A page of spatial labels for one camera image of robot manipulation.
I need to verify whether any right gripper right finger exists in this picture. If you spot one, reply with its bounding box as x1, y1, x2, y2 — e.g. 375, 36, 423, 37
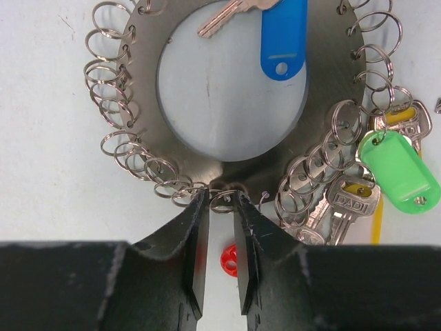
234, 192, 440, 330

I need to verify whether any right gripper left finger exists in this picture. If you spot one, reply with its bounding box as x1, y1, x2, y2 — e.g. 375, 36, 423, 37
1, 189, 209, 330

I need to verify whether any red tag key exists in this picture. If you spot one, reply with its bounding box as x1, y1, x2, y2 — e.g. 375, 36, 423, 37
220, 244, 238, 277

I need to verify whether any yellow tag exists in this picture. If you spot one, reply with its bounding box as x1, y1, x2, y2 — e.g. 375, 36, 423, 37
296, 175, 383, 246
369, 99, 433, 156

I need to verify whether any green tag key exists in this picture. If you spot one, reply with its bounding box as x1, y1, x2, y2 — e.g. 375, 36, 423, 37
358, 130, 440, 214

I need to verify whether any metal keyring disc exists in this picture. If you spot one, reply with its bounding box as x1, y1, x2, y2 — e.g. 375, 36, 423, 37
83, 1, 413, 227

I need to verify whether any blue tag key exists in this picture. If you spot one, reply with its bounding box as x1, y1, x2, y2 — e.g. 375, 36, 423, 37
197, 0, 309, 81

